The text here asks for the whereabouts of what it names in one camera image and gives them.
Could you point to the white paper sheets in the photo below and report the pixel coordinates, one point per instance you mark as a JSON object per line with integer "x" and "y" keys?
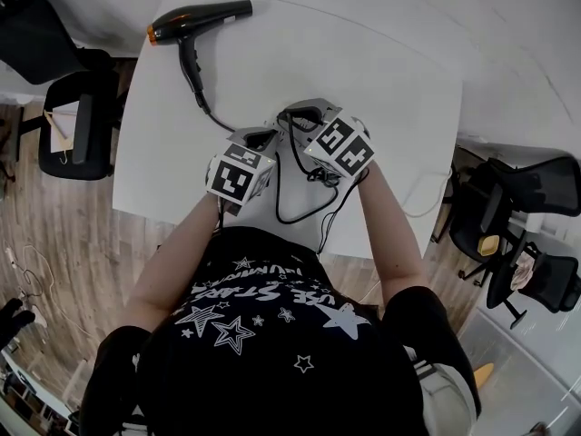
{"x": 63, "y": 125}

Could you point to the small yellow box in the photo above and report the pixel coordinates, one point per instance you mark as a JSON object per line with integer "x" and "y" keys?
{"x": 489, "y": 245}

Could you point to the person's left forearm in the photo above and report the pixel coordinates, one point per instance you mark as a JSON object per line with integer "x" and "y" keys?
{"x": 177, "y": 261}

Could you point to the white power strip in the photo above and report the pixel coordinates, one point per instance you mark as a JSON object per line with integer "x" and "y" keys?
{"x": 285, "y": 135}

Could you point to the person's black star-print shirt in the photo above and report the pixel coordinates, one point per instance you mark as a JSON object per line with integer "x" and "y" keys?
{"x": 272, "y": 370}

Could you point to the yellow oval table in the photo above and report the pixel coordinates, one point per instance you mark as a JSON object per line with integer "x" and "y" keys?
{"x": 483, "y": 375}

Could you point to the black office chair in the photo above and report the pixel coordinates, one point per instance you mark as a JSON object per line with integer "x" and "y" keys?
{"x": 32, "y": 39}
{"x": 544, "y": 184}
{"x": 84, "y": 125}
{"x": 558, "y": 284}

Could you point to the wooden clothes hanger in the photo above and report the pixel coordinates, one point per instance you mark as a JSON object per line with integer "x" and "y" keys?
{"x": 56, "y": 127}

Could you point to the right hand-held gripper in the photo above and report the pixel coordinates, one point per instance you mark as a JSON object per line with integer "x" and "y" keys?
{"x": 340, "y": 145}

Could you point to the crumpled beige cloth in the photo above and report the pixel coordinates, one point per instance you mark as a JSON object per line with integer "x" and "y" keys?
{"x": 522, "y": 268}

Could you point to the black orange hair dryer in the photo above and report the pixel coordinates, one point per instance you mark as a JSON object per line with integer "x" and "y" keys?
{"x": 199, "y": 16}

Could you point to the white table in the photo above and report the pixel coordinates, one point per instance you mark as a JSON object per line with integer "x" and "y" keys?
{"x": 363, "y": 84}

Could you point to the person's right forearm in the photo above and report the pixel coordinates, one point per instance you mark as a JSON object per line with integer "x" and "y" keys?
{"x": 390, "y": 239}

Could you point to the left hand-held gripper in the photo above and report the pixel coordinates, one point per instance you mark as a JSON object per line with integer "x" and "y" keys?
{"x": 238, "y": 175}

